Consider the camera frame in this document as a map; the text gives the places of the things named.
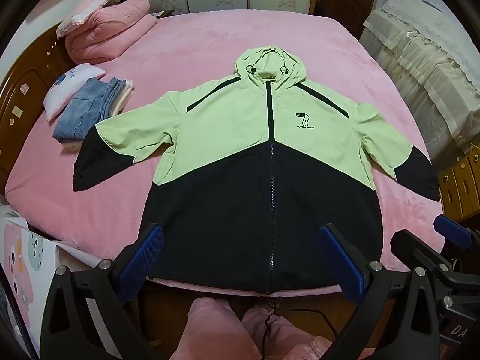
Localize sofa with lace cover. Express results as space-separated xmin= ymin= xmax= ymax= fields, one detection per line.
xmin=360 ymin=0 xmax=479 ymax=161

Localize green and black hooded jacket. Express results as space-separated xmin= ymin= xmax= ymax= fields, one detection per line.
xmin=72 ymin=46 xmax=440 ymax=294

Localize white printed small pillow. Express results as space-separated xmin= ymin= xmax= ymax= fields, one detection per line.
xmin=43 ymin=63 xmax=105 ymax=122

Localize pink pillow with lace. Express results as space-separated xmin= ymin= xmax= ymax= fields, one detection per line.
xmin=56 ymin=0 xmax=111 ymax=38

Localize black cable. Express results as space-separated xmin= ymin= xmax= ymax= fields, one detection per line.
xmin=258 ymin=299 xmax=339 ymax=360

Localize wooden drawer cabinet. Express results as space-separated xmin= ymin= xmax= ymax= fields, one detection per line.
xmin=438 ymin=145 xmax=479 ymax=222

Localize folded pink quilt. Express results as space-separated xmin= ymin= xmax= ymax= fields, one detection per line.
xmin=65 ymin=0 xmax=157 ymax=64

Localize folded cream garment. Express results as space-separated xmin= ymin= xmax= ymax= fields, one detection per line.
xmin=109 ymin=80 xmax=134 ymax=117

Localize cartoon printed bed sheet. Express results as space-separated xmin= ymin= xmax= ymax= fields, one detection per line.
xmin=1 ymin=205 xmax=100 ymax=350

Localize pink pajama legs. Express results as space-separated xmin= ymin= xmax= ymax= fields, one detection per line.
xmin=171 ymin=297 xmax=332 ymax=359

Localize brown wooden headboard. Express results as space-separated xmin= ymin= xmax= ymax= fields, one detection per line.
xmin=0 ymin=26 xmax=74 ymax=194

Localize folded blue jeans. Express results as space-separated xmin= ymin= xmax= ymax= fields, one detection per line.
xmin=52 ymin=77 xmax=127 ymax=143

